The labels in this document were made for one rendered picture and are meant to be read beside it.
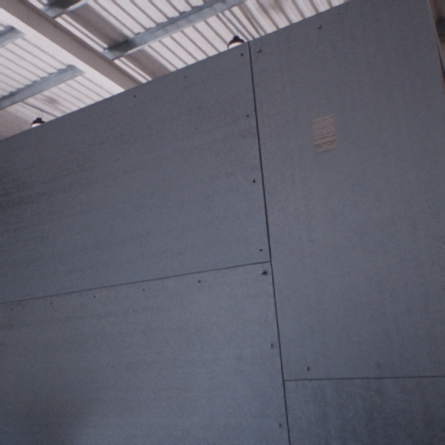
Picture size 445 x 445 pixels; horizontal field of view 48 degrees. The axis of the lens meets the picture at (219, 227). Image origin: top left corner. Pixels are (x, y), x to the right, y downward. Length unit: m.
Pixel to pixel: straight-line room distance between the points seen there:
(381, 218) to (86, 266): 0.81
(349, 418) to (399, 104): 0.63
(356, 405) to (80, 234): 0.86
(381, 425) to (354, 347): 0.15
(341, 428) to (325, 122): 0.63
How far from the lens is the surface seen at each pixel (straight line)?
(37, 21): 9.15
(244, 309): 1.13
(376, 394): 1.04
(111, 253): 1.37
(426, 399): 1.02
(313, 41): 1.22
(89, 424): 1.43
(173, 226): 1.25
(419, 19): 1.17
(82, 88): 11.42
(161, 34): 9.49
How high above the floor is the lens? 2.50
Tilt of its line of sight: 13 degrees up
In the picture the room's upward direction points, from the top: 5 degrees counter-clockwise
